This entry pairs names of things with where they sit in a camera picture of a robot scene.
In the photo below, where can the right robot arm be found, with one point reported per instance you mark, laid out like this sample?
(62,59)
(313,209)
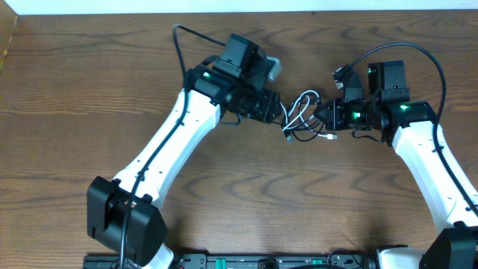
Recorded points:
(409,128)

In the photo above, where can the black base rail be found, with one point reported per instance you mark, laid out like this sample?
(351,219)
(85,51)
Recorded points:
(336,259)

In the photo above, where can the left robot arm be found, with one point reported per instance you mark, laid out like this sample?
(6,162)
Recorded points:
(123,213)

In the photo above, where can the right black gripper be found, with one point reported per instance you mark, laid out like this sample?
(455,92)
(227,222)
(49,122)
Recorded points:
(328,116)

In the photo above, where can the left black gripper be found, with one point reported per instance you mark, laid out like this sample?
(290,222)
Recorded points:
(272,108)

